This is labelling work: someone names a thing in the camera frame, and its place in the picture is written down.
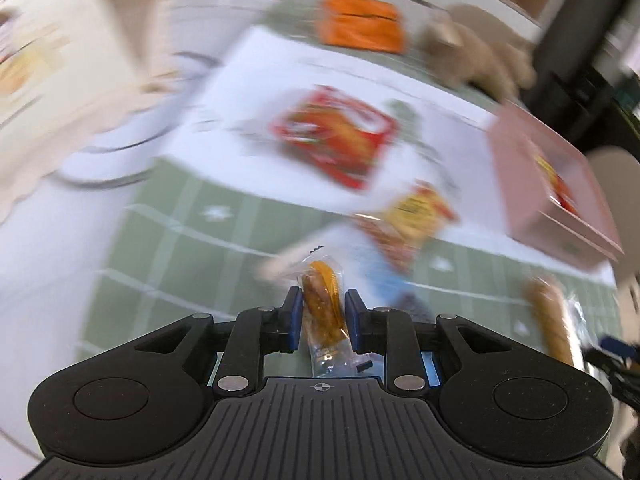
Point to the clear packet of brown snack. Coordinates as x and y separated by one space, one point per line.
322 305

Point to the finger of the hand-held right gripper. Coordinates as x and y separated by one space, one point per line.
615 347

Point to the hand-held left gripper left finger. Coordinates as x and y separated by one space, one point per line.
295 320

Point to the large red snack bag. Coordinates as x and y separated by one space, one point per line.
335 135

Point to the pink cardboard box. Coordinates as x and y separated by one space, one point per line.
515 195

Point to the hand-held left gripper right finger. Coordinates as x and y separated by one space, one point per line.
354 320

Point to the clear biscuit sleeve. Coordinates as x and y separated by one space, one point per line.
552 320

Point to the orange plastic bag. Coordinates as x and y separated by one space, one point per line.
360 25

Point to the brown teddy bear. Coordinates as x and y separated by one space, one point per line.
470 55

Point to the blue snack packet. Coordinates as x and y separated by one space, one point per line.
395 280

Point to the yellow and red snack packet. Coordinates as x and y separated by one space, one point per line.
417 215

